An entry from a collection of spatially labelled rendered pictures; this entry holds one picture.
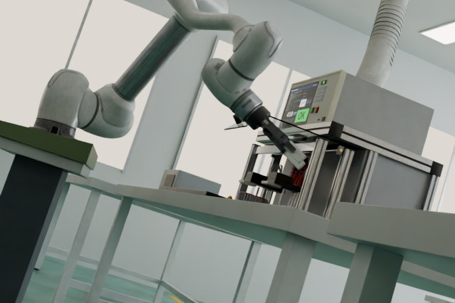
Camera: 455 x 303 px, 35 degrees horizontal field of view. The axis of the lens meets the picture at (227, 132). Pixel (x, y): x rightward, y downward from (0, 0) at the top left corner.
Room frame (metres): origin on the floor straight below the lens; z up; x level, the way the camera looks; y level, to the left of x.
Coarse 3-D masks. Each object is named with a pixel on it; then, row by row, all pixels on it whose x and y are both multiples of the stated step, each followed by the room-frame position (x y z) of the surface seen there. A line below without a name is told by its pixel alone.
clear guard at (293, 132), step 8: (272, 120) 2.29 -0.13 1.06; (280, 120) 2.25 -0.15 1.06; (232, 128) 2.36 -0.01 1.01; (280, 128) 2.37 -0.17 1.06; (288, 128) 2.32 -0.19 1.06; (296, 128) 2.28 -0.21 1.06; (288, 136) 2.48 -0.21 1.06; (296, 136) 2.43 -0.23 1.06; (304, 136) 2.38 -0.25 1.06; (312, 136) 2.33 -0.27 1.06; (320, 136) 2.29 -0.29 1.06; (328, 144) 2.38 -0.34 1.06; (336, 144) 2.34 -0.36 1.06
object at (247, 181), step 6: (246, 174) 2.71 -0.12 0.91; (252, 174) 2.65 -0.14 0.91; (258, 174) 2.65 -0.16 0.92; (240, 180) 2.68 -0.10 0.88; (246, 180) 2.68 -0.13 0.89; (252, 180) 2.65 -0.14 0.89; (258, 180) 2.65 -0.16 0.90; (264, 180) 2.66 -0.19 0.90; (252, 186) 2.69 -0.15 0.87; (258, 186) 2.73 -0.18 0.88; (264, 186) 2.66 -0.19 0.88; (270, 192) 2.70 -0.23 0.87; (276, 192) 2.73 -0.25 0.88; (270, 198) 2.68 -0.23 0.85
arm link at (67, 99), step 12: (60, 72) 2.65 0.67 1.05; (72, 72) 2.64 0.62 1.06; (48, 84) 2.65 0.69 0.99; (60, 84) 2.62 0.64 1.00; (72, 84) 2.62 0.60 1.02; (84, 84) 2.66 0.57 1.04; (48, 96) 2.62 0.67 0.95; (60, 96) 2.61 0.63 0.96; (72, 96) 2.62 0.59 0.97; (84, 96) 2.66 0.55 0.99; (48, 108) 2.61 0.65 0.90; (60, 108) 2.61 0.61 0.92; (72, 108) 2.63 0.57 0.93; (84, 108) 2.67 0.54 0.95; (60, 120) 2.61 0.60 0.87; (72, 120) 2.64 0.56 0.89; (84, 120) 2.69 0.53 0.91
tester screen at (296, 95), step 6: (294, 90) 2.74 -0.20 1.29; (300, 90) 2.68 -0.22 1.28; (306, 90) 2.62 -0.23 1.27; (312, 90) 2.56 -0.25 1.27; (294, 96) 2.72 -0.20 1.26; (300, 96) 2.66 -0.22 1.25; (306, 96) 2.60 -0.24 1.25; (312, 96) 2.54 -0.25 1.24; (288, 102) 2.76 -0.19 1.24; (294, 102) 2.70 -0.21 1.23; (300, 102) 2.64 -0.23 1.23; (288, 108) 2.74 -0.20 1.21; (294, 108) 2.68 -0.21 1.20; (300, 108) 2.62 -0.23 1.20; (306, 108) 2.57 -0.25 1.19; (294, 114) 2.66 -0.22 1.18; (294, 120) 2.64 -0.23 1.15
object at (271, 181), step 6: (270, 174) 2.47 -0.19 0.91; (276, 174) 2.42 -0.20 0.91; (282, 174) 2.42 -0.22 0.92; (270, 180) 2.45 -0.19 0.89; (276, 180) 2.41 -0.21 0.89; (282, 180) 2.42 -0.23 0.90; (288, 180) 2.43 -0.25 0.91; (270, 186) 2.46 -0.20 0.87; (276, 186) 2.42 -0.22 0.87; (282, 186) 2.43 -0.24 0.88; (288, 186) 2.43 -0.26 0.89; (294, 186) 2.43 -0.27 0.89; (294, 192) 2.49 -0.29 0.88; (294, 198) 2.47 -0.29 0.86; (288, 204) 2.49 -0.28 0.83; (294, 204) 2.45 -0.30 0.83
